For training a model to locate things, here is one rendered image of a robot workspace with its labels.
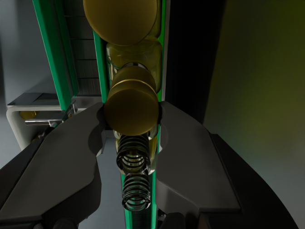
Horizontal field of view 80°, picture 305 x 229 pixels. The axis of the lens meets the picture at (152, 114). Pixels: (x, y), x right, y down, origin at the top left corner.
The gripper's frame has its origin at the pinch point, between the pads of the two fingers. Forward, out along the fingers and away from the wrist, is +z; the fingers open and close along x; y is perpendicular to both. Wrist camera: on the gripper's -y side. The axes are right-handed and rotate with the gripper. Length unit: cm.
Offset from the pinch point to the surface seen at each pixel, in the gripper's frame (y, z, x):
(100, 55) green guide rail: 0.7, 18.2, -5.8
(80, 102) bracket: 12.7, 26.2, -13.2
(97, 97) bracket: 11.3, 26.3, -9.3
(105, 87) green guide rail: 5.9, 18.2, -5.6
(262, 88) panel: 0.8, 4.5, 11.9
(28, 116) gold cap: 20.0, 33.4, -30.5
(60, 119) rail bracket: 11.9, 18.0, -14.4
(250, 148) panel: 7.0, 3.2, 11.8
